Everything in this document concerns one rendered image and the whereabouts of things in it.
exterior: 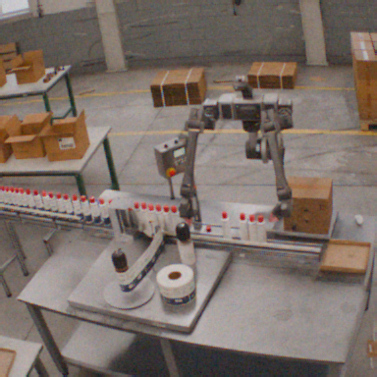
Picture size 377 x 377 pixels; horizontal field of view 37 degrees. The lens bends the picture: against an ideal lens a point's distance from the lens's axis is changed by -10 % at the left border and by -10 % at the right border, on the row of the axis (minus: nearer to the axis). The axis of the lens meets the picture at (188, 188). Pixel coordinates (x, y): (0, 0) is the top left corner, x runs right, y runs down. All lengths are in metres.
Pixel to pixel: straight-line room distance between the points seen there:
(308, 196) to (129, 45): 6.27
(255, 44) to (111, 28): 2.29
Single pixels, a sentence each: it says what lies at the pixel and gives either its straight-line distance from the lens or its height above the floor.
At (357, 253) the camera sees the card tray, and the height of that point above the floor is 0.83.
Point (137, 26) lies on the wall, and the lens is 9.30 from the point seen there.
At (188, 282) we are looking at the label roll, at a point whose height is 1.02.
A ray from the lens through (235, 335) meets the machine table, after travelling 3.18.
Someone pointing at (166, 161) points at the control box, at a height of 1.41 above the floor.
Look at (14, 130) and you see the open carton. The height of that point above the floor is 1.04.
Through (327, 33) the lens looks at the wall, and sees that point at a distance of 8.78.
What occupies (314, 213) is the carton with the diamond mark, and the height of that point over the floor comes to 1.01.
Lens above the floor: 3.12
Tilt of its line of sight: 31 degrees down
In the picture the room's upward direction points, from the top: 10 degrees counter-clockwise
